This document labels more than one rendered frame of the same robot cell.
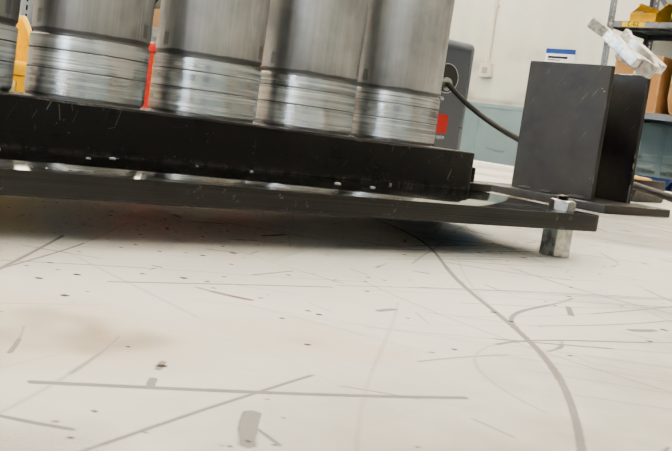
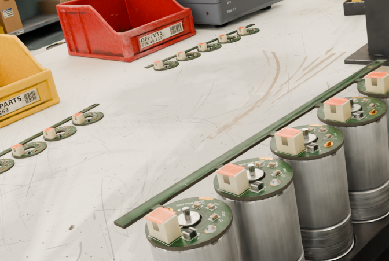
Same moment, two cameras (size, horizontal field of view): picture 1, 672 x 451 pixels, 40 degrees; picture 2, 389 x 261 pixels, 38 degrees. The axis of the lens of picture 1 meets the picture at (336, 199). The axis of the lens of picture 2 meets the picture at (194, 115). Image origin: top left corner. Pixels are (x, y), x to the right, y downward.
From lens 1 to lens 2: 0.15 m
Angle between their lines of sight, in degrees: 16
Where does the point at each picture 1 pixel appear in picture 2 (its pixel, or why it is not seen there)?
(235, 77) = (346, 227)
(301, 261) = not seen: outside the picture
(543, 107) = (379, 4)
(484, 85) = not seen: outside the picture
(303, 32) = (362, 168)
